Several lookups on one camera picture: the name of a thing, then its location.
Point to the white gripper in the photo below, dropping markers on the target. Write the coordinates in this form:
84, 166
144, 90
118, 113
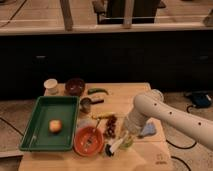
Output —
132, 127

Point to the black and white brush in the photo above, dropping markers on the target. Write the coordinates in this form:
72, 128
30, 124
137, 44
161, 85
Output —
113, 145

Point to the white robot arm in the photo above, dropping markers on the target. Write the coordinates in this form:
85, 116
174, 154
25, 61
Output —
150, 104

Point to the clear green plastic cup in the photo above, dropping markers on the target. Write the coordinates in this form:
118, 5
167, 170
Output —
127, 143

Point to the metal measuring cup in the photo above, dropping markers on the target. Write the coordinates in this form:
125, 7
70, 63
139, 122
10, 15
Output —
87, 102

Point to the white ceramic cup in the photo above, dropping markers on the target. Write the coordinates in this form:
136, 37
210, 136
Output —
51, 86

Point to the blue sponge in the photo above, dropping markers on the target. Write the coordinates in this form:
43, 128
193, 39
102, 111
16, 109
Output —
148, 130

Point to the yellow banana toy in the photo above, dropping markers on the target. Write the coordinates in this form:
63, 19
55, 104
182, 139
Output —
102, 116

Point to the utensil in orange bowl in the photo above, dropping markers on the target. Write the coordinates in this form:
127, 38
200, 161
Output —
89, 140

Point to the orange bowl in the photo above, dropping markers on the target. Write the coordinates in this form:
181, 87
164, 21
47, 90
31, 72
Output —
81, 137

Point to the dark maroon bowl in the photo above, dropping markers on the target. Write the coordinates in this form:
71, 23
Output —
75, 87

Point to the yellow round fruit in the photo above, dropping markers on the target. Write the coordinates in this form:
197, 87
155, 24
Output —
55, 126

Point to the green plastic tray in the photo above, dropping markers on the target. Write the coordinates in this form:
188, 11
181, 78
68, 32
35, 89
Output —
37, 136

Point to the black office chair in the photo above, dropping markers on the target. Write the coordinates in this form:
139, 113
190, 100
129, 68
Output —
126, 11

